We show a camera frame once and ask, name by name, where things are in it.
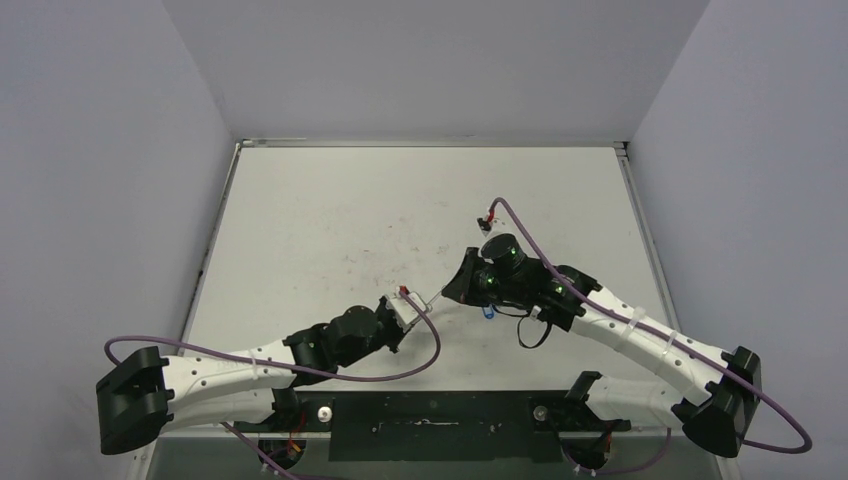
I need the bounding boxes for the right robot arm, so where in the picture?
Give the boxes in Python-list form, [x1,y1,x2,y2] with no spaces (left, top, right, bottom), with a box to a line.
[442,233,761,458]

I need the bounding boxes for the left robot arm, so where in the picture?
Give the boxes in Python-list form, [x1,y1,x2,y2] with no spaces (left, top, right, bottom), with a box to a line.
[95,296,419,455]

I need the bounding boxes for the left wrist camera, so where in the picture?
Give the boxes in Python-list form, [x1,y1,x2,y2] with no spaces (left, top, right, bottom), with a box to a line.
[386,290,422,332]

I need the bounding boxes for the large metal key ring plate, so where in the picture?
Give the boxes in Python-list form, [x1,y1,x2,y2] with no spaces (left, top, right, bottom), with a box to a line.
[406,288,443,314]

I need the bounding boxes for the aluminium rail front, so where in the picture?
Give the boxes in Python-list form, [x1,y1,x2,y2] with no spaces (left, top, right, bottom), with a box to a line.
[135,390,735,440]

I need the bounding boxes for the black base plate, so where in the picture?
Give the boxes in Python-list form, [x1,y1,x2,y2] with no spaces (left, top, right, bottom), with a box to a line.
[231,390,631,464]

